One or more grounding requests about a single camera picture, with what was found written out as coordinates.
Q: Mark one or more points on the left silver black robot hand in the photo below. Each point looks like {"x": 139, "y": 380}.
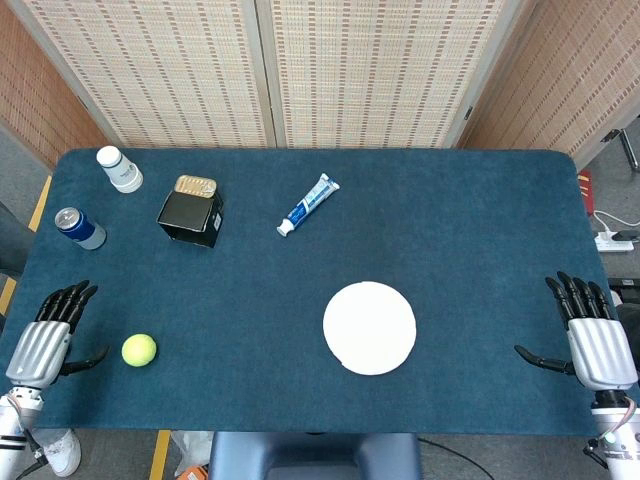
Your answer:
{"x": 37, "y": 350}

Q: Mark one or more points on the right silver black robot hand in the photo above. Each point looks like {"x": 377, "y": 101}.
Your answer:
{"x": 600, "y": 352}

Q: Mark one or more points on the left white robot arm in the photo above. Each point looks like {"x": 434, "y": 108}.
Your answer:
{"x": 10, "y": 425}

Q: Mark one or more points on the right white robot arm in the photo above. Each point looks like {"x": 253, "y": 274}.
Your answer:
{"x": 620, "y": 450}

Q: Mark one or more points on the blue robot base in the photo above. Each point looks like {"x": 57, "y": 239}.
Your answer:
{"x": 315, "y": 457}

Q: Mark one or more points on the yellow tennis ball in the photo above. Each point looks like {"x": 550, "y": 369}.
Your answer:
{"x": 139, "y": 350}

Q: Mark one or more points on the black cardboard box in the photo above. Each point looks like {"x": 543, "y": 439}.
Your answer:
{"x": 187, "y": 212}

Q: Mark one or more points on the black flat device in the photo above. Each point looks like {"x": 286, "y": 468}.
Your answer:
{"x": 625, "y": 287}

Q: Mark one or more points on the white sneaker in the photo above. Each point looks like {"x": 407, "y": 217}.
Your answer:
{"x": 62, "y": 452}

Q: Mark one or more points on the white power strip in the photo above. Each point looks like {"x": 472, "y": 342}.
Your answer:
{"x": 612, "y": 246}

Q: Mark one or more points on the black plug adapter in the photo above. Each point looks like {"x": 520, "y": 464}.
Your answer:
{"x": 625, "y": 235}

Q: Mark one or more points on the blue drink can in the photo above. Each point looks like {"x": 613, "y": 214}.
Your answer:
{"x": 80, "y": 227}

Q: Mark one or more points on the red yellow package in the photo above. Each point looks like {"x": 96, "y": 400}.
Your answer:
{"x": 586, "y": 192}

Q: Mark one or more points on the clear plastic bag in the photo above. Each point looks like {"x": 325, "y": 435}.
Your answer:
{"x": 192, "y": 450}

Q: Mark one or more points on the white plastic bottle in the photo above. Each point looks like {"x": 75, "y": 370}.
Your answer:
{"x": 120, "y": 170}

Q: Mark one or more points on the orange package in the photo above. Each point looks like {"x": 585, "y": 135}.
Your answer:
{"x": 192, "y": 474}

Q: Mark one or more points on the black metal stand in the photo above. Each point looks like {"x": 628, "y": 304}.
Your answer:
{"x": 627, "y": 145}

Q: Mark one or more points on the blue tablecloth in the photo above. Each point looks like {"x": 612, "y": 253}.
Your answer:
{"x": 250, "y": 300}

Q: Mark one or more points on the gold sardine tin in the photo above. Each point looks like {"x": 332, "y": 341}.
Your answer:
{"x": 195, "y": 185}

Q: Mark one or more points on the white paper plate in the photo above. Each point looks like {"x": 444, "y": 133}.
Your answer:
{"x": 369, "y": 328}

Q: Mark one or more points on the woven bamboo screen panel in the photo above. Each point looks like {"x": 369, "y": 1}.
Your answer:
{"x": 565, "y": 85}
{"x": 390, "y": 75}
{"x": 165, "y": 75}
{"x": 30, "y": 90}

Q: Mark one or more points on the blue white toothpaste tube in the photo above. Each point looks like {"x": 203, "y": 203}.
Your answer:
{"x": 307, "y": 205}

